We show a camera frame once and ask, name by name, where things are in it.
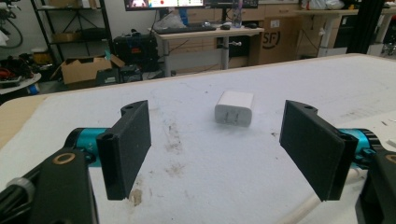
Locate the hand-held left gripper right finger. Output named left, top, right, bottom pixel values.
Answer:
left=278, top=99, right=382, bottom=202

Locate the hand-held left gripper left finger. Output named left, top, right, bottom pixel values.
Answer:
left=64, top=99, right=152, bottom=201

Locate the white power adapter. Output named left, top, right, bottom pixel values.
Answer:
left=214, top=90, right=255, bottom=128

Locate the open cardboard box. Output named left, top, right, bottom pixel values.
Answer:
left=50, top=53, right=126, bottom=87

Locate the black equipment case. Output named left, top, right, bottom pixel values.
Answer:
left=112, top=29, right=160, bottom=73

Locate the large printed cardboard box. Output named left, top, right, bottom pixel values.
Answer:
left=248, top=16, right=303, bottom=65

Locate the round white side table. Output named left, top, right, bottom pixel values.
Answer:
left=0, top=72, right=42, bottom=96

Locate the wooden standing desk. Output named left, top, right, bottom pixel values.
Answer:
left=293, top=7, right=396, bottom=58

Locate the black metal shelf rack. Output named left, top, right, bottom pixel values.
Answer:
left=30, top=0, right=114, bottom=63

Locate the black curtain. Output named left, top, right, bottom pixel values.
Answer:
left=346, top=0, right=387, bottom=54

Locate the black keyboard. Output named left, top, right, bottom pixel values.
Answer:
left=154, top=25, right=218, bottom=35

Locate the wooden desk with metal legs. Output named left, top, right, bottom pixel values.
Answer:
left=148, top=25, right=265, bottom=77

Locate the white plastic bag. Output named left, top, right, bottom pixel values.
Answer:
left=301, top=0, right=346, bottom=11

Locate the clear water bottle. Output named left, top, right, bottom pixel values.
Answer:
left=231, top=0, right=244, bottom=29

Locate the dark computer monitor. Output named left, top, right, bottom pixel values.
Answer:
left=205, top=0, right=260, bottom=9

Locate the white cable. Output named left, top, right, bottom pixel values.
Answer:
left=275, top=167, right=370, bottom=224

